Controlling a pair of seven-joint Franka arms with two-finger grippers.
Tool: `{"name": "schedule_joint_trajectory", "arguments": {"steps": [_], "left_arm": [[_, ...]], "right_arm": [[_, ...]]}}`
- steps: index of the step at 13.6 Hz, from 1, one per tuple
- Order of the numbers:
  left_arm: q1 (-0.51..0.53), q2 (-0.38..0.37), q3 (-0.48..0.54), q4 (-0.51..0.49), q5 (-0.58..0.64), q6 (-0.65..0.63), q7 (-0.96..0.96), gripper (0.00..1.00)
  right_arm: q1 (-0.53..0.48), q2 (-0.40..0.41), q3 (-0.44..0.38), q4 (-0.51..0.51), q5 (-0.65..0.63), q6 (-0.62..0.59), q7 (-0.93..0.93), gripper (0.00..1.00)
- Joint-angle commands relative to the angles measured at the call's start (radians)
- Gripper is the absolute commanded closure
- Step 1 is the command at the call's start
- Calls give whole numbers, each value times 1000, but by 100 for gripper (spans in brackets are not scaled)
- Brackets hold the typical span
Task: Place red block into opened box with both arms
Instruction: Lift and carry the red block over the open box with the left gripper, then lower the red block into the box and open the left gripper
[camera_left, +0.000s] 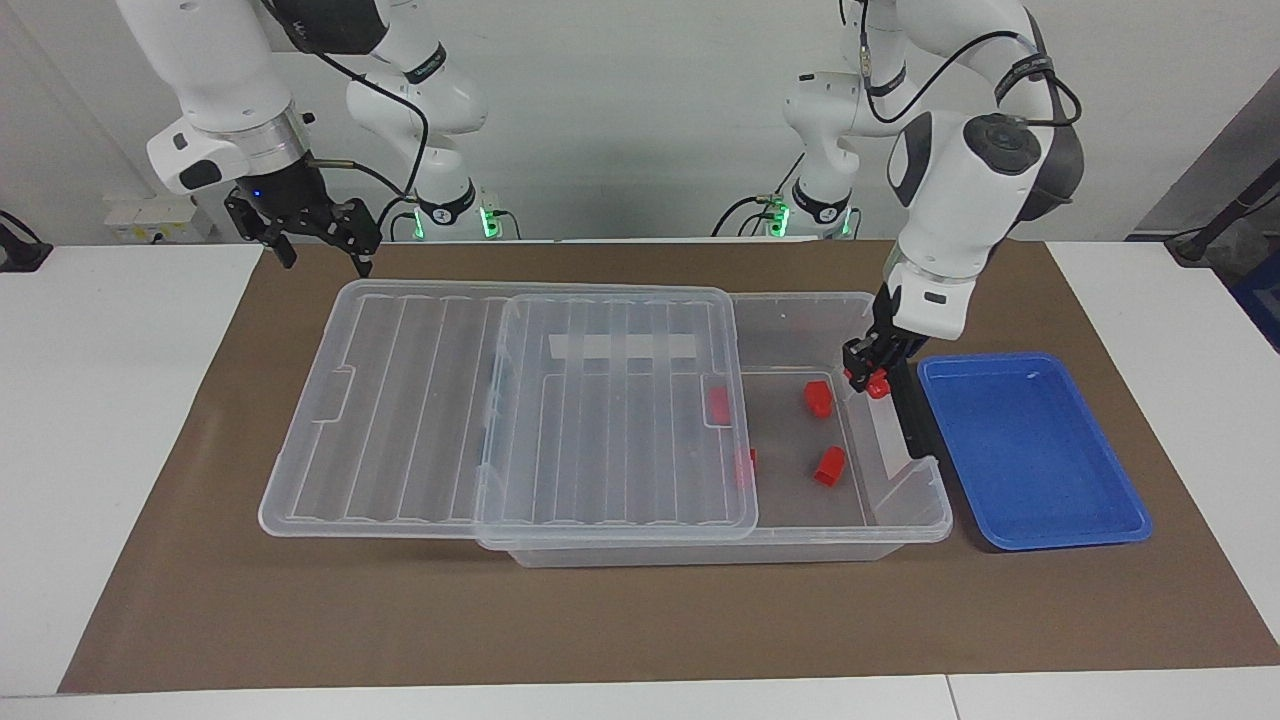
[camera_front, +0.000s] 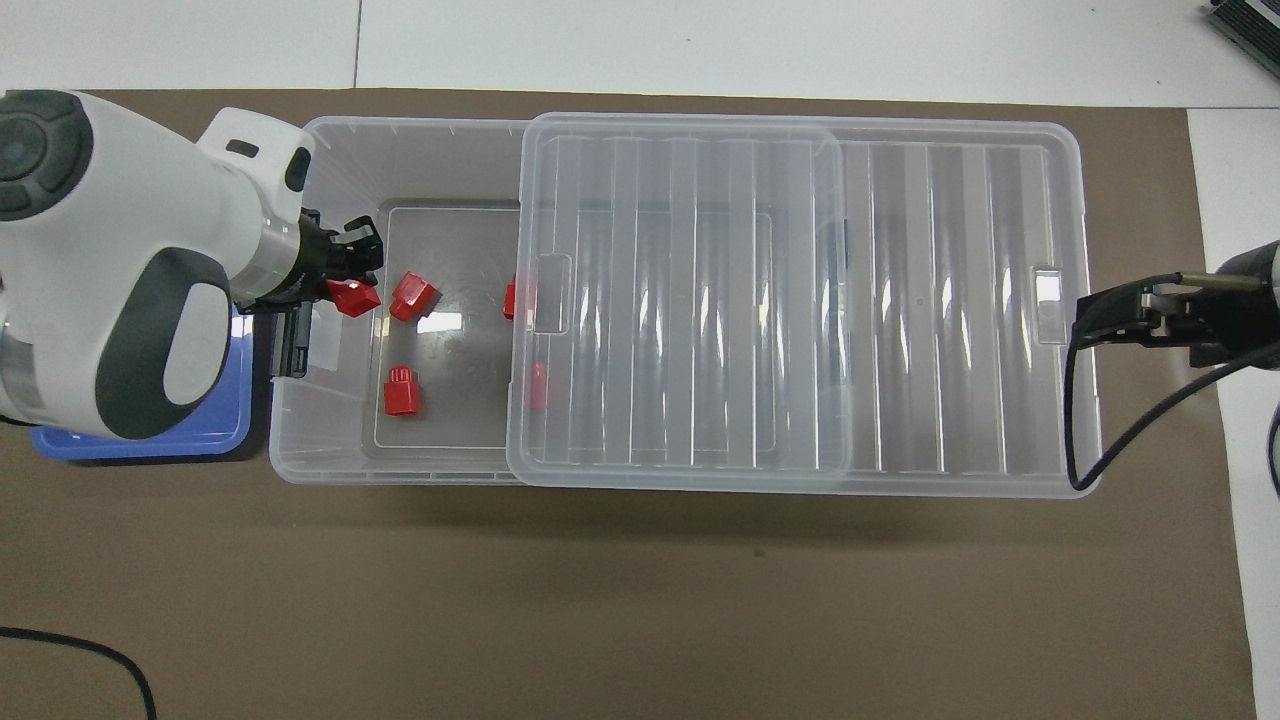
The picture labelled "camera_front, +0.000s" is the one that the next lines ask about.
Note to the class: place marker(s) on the red block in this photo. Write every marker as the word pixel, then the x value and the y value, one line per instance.
pixel 538 386
pixel 512 298
pixel 412 296
pixel 402 394
pixel 354 298

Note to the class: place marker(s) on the dark ribbed device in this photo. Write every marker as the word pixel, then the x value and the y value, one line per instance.
pixel 1250 22

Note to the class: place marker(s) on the clear plastic box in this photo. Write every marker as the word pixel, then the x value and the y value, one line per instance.
pixel 400 160

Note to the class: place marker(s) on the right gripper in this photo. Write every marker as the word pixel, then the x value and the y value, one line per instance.
pixel 1235 320

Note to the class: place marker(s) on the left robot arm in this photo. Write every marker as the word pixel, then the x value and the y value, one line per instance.
pixel 120 200

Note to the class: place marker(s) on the blue plastic container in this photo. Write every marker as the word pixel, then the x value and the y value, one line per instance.
pixel 140 448

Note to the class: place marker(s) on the clear plastic lid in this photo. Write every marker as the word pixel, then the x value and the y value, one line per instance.
pixel 800 300

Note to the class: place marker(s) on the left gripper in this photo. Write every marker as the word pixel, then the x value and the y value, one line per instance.
pixel 316 255

